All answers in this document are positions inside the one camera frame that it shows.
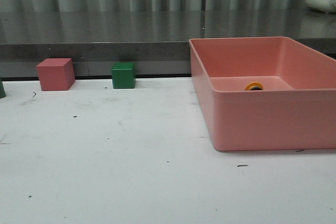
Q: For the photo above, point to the pink plastic bin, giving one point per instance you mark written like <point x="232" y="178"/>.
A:
<point x="296" y="108"/>

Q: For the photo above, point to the grey stone counter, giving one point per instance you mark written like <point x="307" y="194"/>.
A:
<point x="157" y="42"/>

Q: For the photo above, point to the yellow push button switch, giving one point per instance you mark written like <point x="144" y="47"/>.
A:
<point x="254" y="86"/>

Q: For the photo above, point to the green cube block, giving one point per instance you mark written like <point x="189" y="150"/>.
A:
<point x="123" y="75"/>
<point x="2" y="90"/>

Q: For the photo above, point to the green cube block far left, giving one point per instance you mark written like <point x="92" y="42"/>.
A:
<point x="2" y="90"/>

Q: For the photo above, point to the pink cube block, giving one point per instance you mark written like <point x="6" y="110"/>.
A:
<point x="56" y="74"/>

